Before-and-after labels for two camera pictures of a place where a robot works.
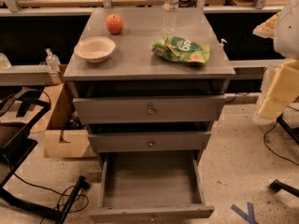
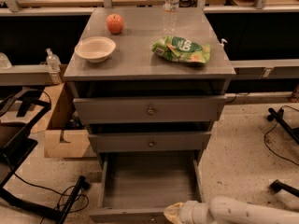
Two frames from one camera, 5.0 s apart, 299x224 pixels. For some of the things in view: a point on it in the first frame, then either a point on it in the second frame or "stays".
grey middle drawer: (148, 142) stays
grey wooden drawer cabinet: (150, 83) stays
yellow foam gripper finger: (267, 28) to (171, 212)
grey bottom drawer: (149, 187) stays
